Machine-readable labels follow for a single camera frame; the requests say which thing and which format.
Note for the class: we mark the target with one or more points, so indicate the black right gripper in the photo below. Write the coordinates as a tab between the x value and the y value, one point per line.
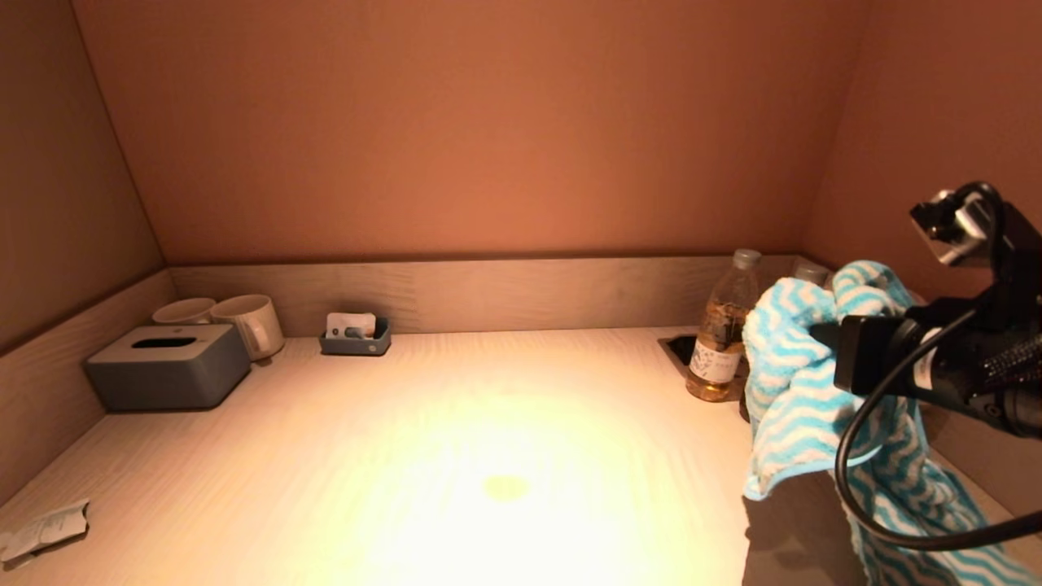
871	354

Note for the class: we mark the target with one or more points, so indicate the blue white striped cloth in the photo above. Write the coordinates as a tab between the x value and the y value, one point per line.
794	407

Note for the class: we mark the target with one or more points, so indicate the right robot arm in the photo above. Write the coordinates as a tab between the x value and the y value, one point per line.
993	374

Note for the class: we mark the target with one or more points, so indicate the dark tea bottle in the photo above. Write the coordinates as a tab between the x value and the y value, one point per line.
810	273

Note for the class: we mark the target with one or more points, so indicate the clear bottle yellow tea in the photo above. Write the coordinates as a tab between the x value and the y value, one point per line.
718	342

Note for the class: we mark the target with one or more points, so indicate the black recessed table socket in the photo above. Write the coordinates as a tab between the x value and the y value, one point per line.
680	348

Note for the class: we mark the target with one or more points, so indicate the yellow liquid stain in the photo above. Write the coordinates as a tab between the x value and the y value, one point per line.
506	487

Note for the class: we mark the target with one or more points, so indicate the small grey tray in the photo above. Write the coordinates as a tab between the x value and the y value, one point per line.
354	347

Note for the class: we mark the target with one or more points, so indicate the white sachets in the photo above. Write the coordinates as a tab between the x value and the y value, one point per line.
350	324

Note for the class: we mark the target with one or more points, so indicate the white ceramic mug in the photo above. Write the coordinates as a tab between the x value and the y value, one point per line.
183	312
244	321

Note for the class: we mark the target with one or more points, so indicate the grey tissue box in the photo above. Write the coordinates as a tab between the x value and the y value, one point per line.
167	374

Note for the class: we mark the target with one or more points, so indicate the crumpled white paper wrapper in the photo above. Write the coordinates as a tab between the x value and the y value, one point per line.
45	529

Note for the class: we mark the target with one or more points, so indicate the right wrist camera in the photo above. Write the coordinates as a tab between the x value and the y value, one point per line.
952	228

